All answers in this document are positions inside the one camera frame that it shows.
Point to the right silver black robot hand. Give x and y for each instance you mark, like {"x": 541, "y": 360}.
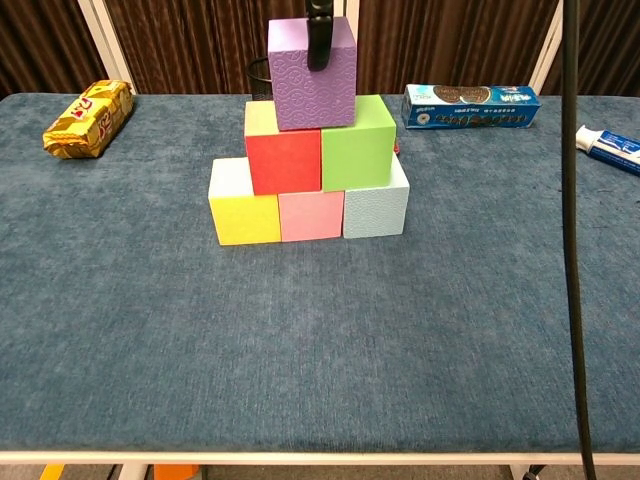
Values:
{"x": 318, "y": 35}

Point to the purple foam cube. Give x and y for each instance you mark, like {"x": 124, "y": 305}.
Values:
{"x": 315, "y": 95}

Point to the green foam cube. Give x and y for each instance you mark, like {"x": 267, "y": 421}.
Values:
{"x": 357, "y": 155}

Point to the red foam cube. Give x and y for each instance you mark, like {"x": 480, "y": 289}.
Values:
{"x": 282, "y": 160}

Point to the light blue foam cube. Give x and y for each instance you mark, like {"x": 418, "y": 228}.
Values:
{"x": 375, "y": 210}

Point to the yellow foam cube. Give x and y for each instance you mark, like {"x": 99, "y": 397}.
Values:
{"x": 245, "y": 220}

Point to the pink foam cube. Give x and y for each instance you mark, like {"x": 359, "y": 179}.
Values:
{"x": 312, "y": 215}

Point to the black mesh pen holder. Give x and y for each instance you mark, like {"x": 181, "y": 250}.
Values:
{"x": 260, "y": 80}

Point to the brown curtain panel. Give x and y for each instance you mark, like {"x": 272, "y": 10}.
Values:
{"x": 450, "y": 40}
{"x": 40, "y": 45}
{"x": 610, "y": 45}
{"x": 200, "y": 40}

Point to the blue cookie box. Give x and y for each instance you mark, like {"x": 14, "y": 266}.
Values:
{"x": 470, "y": 107}

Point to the gold biscuit packet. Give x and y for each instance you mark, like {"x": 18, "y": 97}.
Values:
{"x": 90, "y": 120}

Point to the white blue toothpaste tube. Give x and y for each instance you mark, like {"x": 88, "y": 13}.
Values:
{"x": 612, "y": 147}

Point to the orange plastic object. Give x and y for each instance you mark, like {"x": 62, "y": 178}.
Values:
{"x": 175, "y": 472}

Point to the white partition post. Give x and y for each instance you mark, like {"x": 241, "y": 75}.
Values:
{"x": 547, "y": 55}
{"x": 107, "y": 45}
{"x": 350, "y": 10}

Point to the white table frame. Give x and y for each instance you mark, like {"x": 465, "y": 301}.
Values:
{"x": 320, "y": 458}

